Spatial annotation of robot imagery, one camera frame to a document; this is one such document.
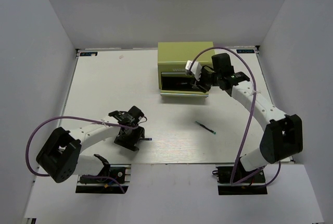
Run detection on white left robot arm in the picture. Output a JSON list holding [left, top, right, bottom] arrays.
[[36, 106, 147, 183]]

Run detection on green pen refill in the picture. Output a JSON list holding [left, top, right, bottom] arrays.
[[195, 121, 216, 134]]

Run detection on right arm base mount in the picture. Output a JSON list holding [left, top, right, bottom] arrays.
[[212, 166, 267, 196]]

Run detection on green metal drawer toolbox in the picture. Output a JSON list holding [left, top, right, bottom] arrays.
[[158, 42, 213, 98]]

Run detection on black logo sticker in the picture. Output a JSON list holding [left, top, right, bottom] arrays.
[[236, 49, 255, 54], [80, 52, 98, 57]]

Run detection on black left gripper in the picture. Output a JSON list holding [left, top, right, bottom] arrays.
[[114, 125, 145, 152]]

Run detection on black logo sticker left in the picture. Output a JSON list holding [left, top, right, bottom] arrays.
[[80, 52, 98, 57]]

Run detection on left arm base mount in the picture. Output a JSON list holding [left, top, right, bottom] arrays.
[[75, 165, 131, 194]]

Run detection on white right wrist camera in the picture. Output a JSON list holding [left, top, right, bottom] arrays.
[[185, 60, 202, 81]]

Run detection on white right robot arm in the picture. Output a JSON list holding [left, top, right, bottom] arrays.
[[185, 53, 303, 185]]

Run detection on black logo sticker right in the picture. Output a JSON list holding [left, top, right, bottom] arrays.
[[236, 49, 255, 54]]

